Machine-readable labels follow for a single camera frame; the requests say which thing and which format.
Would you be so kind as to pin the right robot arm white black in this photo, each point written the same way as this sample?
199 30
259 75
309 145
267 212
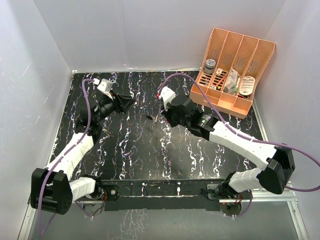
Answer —
274 165

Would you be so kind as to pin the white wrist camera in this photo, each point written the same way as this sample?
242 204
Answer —
105 87
166 96

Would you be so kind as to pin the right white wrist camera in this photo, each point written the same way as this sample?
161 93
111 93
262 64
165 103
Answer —
166 96

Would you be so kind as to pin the grey green small box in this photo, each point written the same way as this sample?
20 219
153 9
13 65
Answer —
230 88

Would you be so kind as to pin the black marble pattern mat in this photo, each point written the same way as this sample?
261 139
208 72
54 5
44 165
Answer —
132 146

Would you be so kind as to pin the small white card box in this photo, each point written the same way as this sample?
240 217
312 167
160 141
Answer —
219 71

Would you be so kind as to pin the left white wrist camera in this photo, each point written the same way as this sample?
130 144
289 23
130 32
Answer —
105 87

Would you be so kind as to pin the white paper packets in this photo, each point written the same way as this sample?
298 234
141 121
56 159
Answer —
233 76

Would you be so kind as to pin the silver metal keyring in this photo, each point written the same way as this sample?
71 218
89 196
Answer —
157 118

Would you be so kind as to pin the grey round jar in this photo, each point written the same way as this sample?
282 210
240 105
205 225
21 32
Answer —
209 66

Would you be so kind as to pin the orange plastic file organizer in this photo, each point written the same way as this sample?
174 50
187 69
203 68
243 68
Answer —
246 54

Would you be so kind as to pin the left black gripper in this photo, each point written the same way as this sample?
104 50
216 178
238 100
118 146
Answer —
120 102

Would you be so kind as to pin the orange pen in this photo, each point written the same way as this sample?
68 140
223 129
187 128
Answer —
218 81

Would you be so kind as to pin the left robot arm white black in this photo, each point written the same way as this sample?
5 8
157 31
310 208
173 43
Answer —
52 189

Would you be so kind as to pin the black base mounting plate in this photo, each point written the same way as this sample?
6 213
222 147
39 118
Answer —
174 194

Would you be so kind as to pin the aluminium frame rail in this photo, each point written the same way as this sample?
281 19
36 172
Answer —
262 195

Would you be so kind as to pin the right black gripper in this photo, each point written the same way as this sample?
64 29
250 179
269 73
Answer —
167 114

